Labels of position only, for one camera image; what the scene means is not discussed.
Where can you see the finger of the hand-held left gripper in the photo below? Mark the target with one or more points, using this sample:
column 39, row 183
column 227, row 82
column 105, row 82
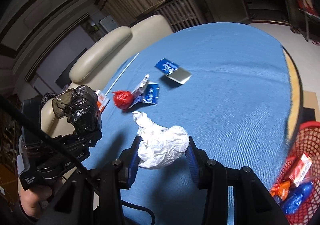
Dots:
column 92, row 137

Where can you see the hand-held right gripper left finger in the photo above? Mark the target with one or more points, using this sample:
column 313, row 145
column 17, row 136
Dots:
column 133, row 162

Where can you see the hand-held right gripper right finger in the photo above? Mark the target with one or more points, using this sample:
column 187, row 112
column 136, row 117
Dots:
column 192, row 162

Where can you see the black plastic bag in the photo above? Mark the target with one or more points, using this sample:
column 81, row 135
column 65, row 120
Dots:
column 82, row 110

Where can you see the white paper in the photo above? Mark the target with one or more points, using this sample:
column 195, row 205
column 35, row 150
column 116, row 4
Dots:
column 162, row 145

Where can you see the orange snack wrapper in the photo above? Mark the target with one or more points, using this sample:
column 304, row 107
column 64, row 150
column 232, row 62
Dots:
column 281, row 188

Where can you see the red and white medicine box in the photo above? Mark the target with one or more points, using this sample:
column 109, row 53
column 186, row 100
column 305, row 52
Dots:
column 300, row 170

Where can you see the blue plastic wrapper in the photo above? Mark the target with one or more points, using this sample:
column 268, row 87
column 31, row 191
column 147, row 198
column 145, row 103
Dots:
column 297, row 197

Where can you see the red mesh basket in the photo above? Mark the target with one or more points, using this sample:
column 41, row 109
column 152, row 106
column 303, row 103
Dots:
column 310, row 137

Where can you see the person's left hand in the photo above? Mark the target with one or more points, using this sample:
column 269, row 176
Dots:
column 35, row 197

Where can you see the orange and white tissue pack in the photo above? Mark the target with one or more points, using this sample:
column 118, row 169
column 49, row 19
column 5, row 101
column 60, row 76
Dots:
column 103, row 101

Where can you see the crumpled red plastic bag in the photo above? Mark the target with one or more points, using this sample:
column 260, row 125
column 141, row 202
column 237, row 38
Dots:
column 122, row 99

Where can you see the black and white patterned cloth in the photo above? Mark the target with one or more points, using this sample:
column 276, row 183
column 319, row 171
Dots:
column 47, row 97

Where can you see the flat blue packet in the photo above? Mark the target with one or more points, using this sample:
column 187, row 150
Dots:
column 150, row 94

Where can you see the white red small wrapper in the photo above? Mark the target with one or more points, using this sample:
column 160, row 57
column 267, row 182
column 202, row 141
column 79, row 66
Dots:
column 143, row 81

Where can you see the thin white straw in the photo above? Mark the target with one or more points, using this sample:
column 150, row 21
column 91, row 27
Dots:
column 125, row 67

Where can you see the blue tablecloth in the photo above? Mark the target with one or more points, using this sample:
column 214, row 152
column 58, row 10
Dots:
column 225, row 90

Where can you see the cream leather sofa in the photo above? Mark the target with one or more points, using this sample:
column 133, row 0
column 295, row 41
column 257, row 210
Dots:
column 105, row 47

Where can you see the blue cardboard box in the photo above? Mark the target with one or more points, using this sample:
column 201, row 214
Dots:
column 166, row 66

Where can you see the wooden slatted crib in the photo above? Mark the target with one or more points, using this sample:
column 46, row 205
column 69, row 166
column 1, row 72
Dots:
column 180, row 12

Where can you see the wooden chair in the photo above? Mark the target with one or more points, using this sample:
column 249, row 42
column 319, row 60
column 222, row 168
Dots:
column 307, row 27

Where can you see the white wall cabinet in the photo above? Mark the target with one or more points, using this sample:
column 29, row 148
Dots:
column 108, row 23

